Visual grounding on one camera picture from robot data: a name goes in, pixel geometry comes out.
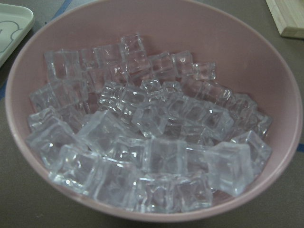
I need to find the pink bowl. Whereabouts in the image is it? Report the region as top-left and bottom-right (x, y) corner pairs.
(6, 0), (303, 222)

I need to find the wooden cutting board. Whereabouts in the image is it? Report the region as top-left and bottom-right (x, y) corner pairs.
(266, 0), (304, 39)

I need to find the cream bear tray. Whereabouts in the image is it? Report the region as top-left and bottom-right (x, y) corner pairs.
(0, 3), (35, 66)

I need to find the clear ice cubes pile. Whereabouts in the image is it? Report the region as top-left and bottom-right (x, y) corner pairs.
(26, 34), (272, 213)

